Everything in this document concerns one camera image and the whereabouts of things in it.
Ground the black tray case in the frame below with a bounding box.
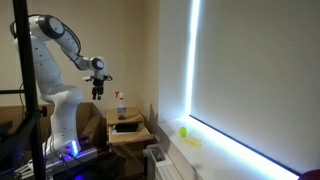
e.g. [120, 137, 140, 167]
[114, 122, 140, 134]

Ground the printed leaflet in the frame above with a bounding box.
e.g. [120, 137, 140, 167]
[151, 148, 167, 163]

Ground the small wooden side table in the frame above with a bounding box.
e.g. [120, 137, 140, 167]
[106, 121, 155, 147]

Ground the spray bottle with red trigger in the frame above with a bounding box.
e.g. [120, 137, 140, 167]
[114, 90, 128, 121]

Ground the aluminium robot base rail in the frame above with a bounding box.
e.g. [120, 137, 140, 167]
[14, 146, 100, 180]

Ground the black tripod stand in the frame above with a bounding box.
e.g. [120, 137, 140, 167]
[0, 0, 48, 180]

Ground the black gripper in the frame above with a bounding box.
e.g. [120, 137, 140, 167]
[91, 78, 105, 101]

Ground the brown leather armchair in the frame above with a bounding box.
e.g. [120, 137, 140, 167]
[0, 102, 103, 148]

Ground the yellow sponge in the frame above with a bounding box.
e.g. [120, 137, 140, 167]
[184, 135, 204, 147]

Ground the dark red round object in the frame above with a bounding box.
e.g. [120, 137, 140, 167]
[297, 168, 320, 180]

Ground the white radiator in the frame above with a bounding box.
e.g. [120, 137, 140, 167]
[145, 143, 184, 180]

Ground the green ball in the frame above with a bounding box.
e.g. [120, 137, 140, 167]
[179, 126, 189, 138]

